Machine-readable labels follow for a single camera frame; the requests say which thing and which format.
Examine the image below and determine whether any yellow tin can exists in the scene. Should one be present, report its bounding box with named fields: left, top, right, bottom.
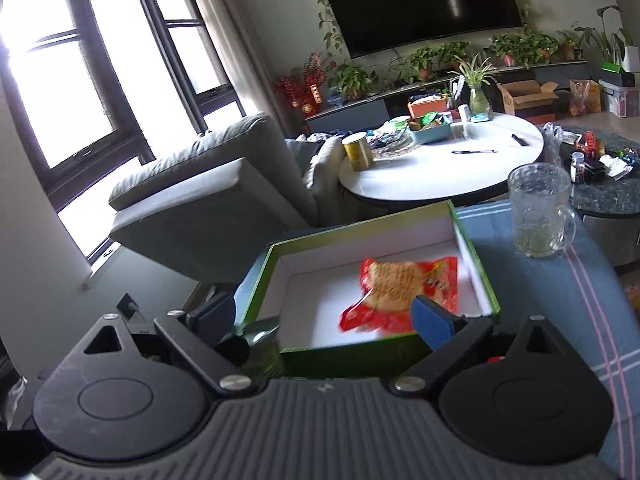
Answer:
left=341, top=131, right=375, bottom=172

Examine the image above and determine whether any crumpled clear plastic bag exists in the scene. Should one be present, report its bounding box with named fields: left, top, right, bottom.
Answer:
left=542, top=122, right=576, bottom=166

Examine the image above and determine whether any blue plastic basket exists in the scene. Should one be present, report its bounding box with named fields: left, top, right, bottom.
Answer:
left=407, top=115, right=453, bottom=143

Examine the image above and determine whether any orange box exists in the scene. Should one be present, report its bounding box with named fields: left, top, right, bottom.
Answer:
left=406, top=96, right=448, bottom=118

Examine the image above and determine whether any grey sofa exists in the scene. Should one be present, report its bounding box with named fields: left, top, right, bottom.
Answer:
left=107, top=112, right=346, bottom=286

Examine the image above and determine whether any long grey television cabinet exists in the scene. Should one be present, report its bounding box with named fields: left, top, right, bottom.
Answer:
left=302, top=60, right=588, bottom=133

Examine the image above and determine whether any white round table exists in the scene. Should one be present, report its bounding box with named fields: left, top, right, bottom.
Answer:
left=337, top=112, right=546, bottom=208

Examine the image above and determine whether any dark framed window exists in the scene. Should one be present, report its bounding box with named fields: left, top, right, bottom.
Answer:
left=0, top=0, right=246, bottom=261

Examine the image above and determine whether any black and green box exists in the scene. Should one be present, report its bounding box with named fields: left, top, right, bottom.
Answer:
left=600, top=62, right=636, bottom=88

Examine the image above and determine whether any clear plastic storage bin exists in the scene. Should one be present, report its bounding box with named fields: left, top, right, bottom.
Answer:
left=600, top=85, right=640, bottom=118

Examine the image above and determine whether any red flower decoration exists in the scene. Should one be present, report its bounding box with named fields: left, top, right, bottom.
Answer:
left=274, top=55, right=328, bottom=115

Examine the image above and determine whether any black wall television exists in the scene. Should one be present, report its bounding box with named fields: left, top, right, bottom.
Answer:
left=314, top=0, right=525, bottom=60

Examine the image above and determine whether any blue plaid tablecloth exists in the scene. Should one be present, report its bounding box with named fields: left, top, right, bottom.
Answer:
left=452, top=199, right=638, bottom=480

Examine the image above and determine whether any red cake snack packet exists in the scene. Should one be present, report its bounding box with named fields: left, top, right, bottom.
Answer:
left=339, top=256, right=460, bottom=333

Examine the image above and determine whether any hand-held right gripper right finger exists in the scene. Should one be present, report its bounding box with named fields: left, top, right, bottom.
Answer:
left=392, top=295, right=568, bottom=396

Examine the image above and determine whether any green cardboard box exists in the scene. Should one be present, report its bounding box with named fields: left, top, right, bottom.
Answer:
left=235, top=200, right=502, bottom=378

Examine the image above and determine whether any dark marble coffee table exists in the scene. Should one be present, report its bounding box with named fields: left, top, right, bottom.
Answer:
left=542, top=125, right=640, bottom=266

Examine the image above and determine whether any light curtain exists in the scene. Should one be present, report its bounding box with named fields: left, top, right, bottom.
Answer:
left=187, top=0, right=296, bottom=136

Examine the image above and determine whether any clear glass mug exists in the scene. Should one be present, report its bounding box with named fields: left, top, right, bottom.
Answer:
left=507, top=162, right=577, bottom=259

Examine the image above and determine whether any spider plant in glass vase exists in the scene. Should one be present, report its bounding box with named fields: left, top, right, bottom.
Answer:
left=450, top=55, right=501, bottom=116

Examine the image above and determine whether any open brown cardboard box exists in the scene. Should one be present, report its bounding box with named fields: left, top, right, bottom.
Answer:
left=496, top=80, right=560, bottom=126

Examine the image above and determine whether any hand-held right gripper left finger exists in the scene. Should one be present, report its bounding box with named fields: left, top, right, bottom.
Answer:
left=82, top=292, right=256, bottom=398

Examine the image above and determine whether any tall plant in white pot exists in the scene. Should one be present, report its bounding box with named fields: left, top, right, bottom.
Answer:
left=575, top=5, right=640, bottom=73

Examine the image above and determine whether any potted green plant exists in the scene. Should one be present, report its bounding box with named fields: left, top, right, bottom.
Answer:
left=487, top=32, right=531, bottom=68
left=440, top=42, right=471, bottom=71
left=530, top=32, right=561, bottom=63
left=332, top=62, right=376, bottom=101
left=407, top=47, right=441, bottom=83
left=557, top=27, right=583, bottom=61

